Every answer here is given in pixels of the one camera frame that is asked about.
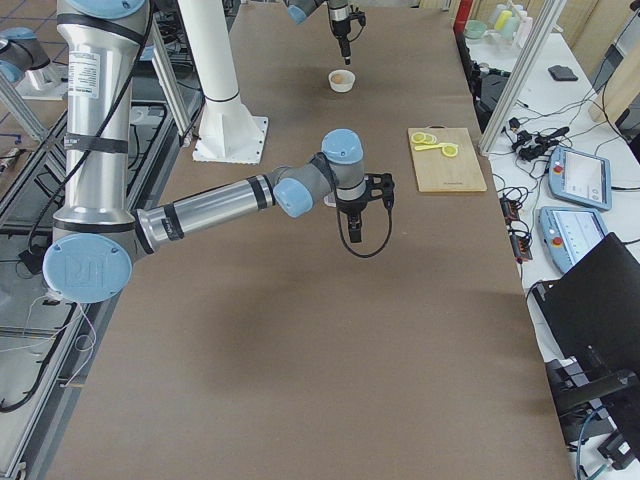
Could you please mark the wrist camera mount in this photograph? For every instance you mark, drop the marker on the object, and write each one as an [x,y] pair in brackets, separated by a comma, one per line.
[359,16]
[380,187]

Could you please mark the yellow plastic knife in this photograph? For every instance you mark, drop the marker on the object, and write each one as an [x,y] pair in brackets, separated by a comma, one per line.
[422,147]

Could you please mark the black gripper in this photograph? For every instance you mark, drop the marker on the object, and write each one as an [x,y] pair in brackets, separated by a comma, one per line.
[351,206]
[338,26]

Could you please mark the lemon slice top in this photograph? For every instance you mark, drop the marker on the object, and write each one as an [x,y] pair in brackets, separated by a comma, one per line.
[418,137]

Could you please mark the far blue teach pendant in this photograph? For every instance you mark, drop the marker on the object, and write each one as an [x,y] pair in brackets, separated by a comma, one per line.
[580,178]

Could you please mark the near blue teach pendant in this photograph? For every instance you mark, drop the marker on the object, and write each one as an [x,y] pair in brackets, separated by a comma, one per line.
[570,233]

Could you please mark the white round bowl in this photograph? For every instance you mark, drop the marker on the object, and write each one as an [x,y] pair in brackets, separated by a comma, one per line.
[347,84]

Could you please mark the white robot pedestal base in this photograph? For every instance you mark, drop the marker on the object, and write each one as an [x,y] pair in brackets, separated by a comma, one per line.
[228,132]

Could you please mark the lemon slice bottom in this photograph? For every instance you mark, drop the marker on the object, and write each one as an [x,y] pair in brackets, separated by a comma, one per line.
[450,150]

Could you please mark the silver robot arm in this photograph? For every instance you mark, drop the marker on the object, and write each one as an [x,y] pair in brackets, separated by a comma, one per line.
[301,10]
[123,133]

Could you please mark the aluminium frame post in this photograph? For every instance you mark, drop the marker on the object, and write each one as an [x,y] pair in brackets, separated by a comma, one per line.
[542,27]

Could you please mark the bamboo cutting board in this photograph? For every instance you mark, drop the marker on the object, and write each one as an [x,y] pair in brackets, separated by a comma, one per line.
[437,174]

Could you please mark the black monitor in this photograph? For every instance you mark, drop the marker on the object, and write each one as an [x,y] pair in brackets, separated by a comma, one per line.
[593,314]

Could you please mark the blue teach pendant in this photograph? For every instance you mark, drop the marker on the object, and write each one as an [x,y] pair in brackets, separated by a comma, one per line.
[580,178]
[570,233]

